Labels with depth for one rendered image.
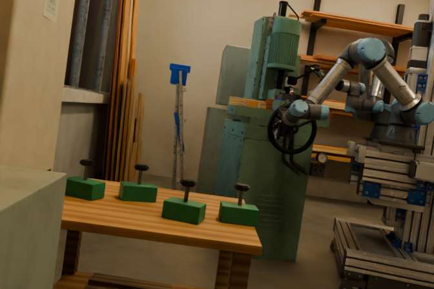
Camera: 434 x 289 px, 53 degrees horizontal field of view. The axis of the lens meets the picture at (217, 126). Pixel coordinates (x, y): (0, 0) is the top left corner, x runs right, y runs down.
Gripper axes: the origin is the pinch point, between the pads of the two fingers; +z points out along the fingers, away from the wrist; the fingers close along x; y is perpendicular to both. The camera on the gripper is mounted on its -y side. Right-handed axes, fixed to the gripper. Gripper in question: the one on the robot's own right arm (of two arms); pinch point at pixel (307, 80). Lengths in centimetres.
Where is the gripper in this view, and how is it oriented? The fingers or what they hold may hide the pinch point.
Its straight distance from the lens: 266.7
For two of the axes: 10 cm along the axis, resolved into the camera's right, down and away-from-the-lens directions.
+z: -9.7, -1.5, -2.1
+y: 2.2, -0.4, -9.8
